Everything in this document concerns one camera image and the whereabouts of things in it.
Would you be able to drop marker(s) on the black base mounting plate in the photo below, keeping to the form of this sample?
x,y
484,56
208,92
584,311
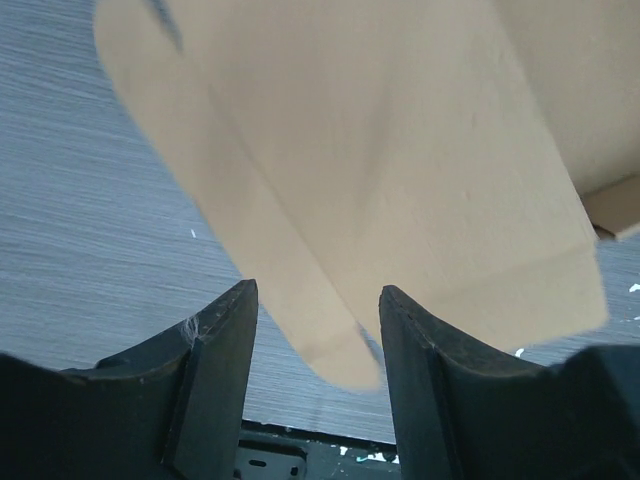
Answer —
x,y
267,451

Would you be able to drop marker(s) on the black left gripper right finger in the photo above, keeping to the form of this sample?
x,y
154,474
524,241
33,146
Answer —
x,y
464,410

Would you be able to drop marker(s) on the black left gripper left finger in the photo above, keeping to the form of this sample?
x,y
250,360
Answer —
x,y
168,408

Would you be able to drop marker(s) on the brown cardboard box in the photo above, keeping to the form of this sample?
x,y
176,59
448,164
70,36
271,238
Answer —
x,y
467,152

